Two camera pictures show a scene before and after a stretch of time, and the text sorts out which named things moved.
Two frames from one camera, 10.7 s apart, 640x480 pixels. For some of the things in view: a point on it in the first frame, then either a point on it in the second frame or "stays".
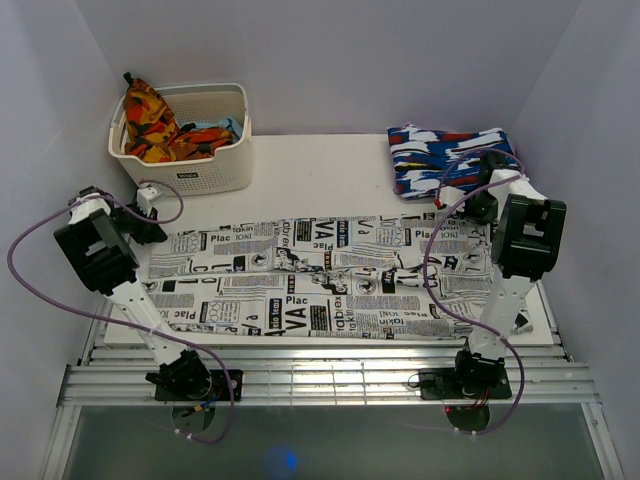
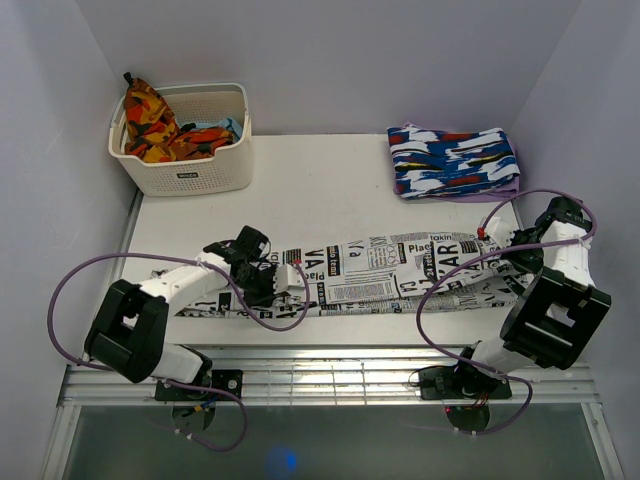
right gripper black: x=483 y=219 to x=532 y=267
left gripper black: x=150 y=233 to x=264 y=299
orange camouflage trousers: x=152 y=133 stays
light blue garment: x=229 y=123 stays
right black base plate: x=441 y=384 stays
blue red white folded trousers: x=427 y=162 stays
